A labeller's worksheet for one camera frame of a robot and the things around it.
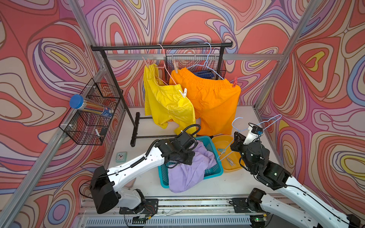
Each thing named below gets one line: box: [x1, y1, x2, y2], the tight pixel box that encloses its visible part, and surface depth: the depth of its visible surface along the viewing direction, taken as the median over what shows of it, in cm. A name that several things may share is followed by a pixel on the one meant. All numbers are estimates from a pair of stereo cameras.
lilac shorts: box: [167, 140, 217, 194], surface depth 71 cm
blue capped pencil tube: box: [69, 94, 115, 119], surface depth 69 cm
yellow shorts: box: [143, 63, 197, 137], surface depth 77 cm
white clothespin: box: [178, 87, 188, 98], surface depth 65 cm
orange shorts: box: [169, 67, 242, 136], surface depth 76 cm
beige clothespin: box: [172, 58, 179, 74], surface depth 77 cm
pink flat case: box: [124, 177, 137, 189], surface depth 80 cm
